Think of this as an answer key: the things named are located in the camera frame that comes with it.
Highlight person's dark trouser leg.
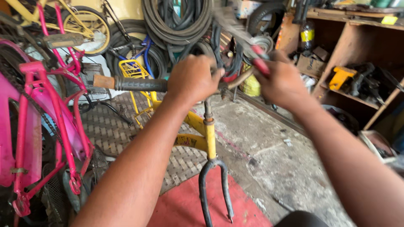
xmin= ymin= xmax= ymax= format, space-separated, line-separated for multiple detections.
xmin=274 ymin=211 xmax=330 ymax=227

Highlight wire bicycle basket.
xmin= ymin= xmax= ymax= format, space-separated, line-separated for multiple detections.
xmin=65 ymin=62 xmax=111 ymax=102

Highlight red floor mat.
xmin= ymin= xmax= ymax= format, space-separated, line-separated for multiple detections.
xmin=147 ymin=165 xmax=273 ymax=227

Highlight yellow plastic bag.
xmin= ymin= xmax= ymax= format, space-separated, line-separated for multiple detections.
xmin=239 ymin=63 xmax=262 ymax=98

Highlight person's right hand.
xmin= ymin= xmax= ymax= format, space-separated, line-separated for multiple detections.
xmin=254 ymin=50 xmax=308 ymax=109

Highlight small yellow bicycle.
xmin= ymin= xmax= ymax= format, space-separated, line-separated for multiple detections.
xmin=5 ymin=0 xmax=112 ymax=57

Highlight red-handled pliers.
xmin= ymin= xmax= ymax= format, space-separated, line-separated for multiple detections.
xmin=212 ymin=7 xmax=272 ymax=78

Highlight heap of black bicycle tyres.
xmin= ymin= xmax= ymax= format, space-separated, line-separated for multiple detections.
xmin=106 ymin=0 xmax=286 ymax=79

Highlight person's left hand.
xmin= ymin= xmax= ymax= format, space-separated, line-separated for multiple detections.
xmin=167 ymin=54 xmax=226 ymax=106

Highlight woven floor mat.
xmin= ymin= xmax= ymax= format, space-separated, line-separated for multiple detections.
xmin=79 ymin=91 xmax=209 ymax=194

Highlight pink bicycle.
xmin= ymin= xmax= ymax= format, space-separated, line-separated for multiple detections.
xmin=0 ymin=0 xmax=109 ymax=227

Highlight wooden shelf with parts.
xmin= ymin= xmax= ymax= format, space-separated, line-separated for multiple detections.
xmin=276 ymin=0 xmax=404 ymax=131

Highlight blue bicycle frame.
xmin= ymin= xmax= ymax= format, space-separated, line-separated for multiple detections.
xmin=109 ymin=35 xmax=158 ymax=79

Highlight yellow bicycle frame with handlebar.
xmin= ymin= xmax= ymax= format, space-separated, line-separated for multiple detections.
xmin=93 ymin=61 xmax=269 ymax=227

